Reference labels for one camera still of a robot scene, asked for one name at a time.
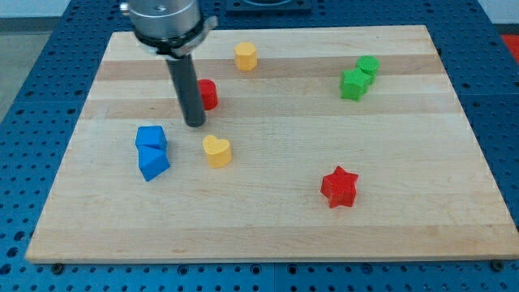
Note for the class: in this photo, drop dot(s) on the green cylinder block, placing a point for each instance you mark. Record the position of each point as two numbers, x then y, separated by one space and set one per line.
369 65

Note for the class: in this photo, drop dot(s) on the blue cube block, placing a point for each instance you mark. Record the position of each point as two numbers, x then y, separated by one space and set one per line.
151 136

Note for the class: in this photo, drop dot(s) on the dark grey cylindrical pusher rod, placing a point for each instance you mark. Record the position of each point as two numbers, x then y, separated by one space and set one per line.
182 72

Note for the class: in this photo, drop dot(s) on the blue triangular block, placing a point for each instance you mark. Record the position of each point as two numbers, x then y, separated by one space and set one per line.
152 162

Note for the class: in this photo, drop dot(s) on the green star block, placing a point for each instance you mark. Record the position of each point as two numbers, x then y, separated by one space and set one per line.
354 84

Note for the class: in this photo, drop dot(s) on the yellow heart block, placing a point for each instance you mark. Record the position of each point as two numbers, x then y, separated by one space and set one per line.
218 151

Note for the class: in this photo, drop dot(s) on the yellow hexagon block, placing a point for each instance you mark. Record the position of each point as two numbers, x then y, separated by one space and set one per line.
245 56

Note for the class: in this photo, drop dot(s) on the red cylinder block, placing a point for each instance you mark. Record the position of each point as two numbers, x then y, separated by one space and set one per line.
208 91

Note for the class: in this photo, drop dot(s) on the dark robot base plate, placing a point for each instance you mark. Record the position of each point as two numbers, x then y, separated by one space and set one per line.
238 7

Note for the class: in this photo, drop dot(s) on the red star block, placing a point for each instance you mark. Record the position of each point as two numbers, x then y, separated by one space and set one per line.
339 188

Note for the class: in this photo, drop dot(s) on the light wooden board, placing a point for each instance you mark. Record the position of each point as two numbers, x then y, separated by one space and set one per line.
424 192

